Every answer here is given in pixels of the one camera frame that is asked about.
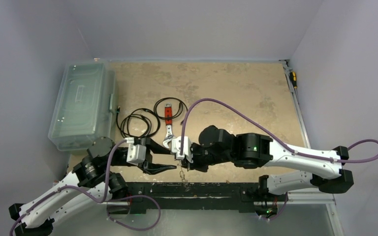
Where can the clear plastic storage box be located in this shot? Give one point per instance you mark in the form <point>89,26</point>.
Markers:
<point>85,106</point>

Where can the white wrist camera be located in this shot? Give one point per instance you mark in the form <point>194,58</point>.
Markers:
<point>136,153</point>
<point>181,149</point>

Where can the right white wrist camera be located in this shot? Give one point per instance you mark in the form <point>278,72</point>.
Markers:
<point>181,149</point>

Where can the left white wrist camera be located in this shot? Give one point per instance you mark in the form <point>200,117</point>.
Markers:
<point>136,153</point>

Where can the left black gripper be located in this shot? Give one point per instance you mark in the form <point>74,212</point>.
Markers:
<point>157,148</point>

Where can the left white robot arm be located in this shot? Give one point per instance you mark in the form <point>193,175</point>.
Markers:
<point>90,181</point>

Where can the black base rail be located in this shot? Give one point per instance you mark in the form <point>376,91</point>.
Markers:
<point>242,197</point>

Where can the red handled adjustable wrench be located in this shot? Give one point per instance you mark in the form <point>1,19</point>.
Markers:
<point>168,124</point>

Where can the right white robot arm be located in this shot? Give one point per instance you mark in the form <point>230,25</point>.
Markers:
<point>311,168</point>

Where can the yellow black screwdriver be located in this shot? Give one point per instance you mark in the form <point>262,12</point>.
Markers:
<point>293,79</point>

